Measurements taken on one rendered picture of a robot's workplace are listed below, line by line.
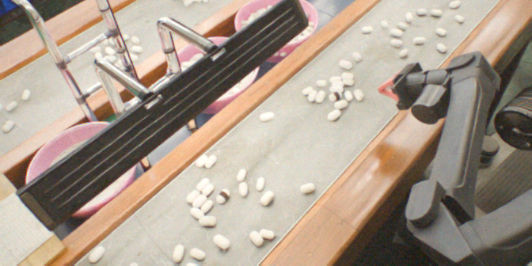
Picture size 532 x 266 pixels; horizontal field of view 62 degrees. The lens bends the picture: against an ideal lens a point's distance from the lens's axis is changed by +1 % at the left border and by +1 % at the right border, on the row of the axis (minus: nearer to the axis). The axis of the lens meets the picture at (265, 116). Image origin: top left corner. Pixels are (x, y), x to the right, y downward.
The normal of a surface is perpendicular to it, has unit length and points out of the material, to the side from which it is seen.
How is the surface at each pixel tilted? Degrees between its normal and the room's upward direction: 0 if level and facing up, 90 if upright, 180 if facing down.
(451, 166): 44
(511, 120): 90
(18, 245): 0
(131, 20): 0
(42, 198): 58
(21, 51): 0
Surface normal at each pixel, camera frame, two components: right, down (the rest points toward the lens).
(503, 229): -0.57, -0.76
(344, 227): -0.06, -0.65
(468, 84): -0.71, -0.58
